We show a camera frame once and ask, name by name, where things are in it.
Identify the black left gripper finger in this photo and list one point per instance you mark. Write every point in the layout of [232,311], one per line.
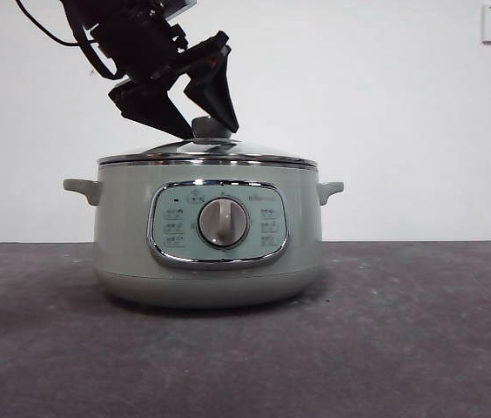
[217,96]
[154,111]

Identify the glass lid with green knob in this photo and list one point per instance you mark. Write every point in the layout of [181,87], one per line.
[250,150]

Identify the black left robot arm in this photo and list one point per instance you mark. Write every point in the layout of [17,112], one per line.
[123,30]

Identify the pale green electric pot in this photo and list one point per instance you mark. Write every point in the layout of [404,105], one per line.
[123,244]

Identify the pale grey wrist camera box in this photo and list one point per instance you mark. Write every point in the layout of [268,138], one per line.
[180,6]

